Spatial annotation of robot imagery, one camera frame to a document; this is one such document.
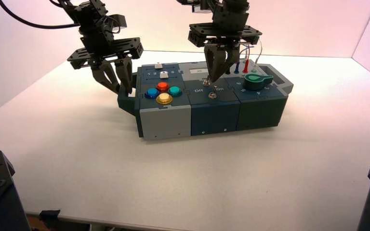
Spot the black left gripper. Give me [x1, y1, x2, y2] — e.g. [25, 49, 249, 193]
[66, 32, 144, 96]

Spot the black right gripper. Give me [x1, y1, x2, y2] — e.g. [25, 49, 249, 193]
[188, 22, 263, 83]

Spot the green rotary knob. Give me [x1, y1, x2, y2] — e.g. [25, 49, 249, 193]
[243, 73, 274, 91]

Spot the blue round push button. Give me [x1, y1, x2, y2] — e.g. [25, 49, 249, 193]
[145, 88, 160, 100]

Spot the blue grey control box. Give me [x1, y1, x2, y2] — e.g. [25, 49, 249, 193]
[117, 59, 294, 141]

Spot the yellow round push button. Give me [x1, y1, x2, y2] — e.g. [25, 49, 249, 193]
[156, 92, 173, 105]

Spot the green round push button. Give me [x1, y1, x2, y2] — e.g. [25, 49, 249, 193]
[168, 86, 183, 98]

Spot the black table clamp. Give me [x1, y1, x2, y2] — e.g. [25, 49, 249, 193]
[39, 209, 61, 229]

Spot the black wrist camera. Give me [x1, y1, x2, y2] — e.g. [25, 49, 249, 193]
[105, 14, 128, 34]

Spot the thick black cable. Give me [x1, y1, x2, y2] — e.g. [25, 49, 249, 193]
[0, 0, 80, 30]

